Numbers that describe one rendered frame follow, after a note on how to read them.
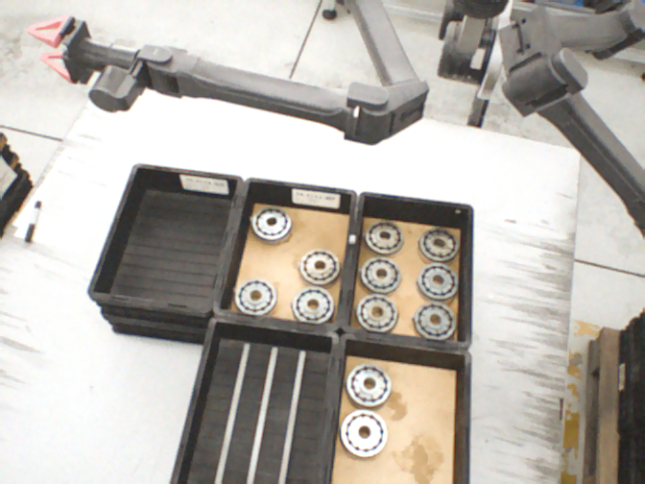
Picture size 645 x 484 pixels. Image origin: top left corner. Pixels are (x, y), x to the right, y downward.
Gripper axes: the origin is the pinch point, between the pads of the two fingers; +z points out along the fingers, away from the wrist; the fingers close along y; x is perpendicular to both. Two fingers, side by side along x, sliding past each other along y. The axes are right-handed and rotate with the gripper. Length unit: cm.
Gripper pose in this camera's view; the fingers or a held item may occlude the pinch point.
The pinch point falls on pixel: (38, 43)
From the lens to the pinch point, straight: 132.2
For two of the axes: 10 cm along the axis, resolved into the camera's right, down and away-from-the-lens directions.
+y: -0.3, 5.0, 8.6
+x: 2.5, -8.3, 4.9
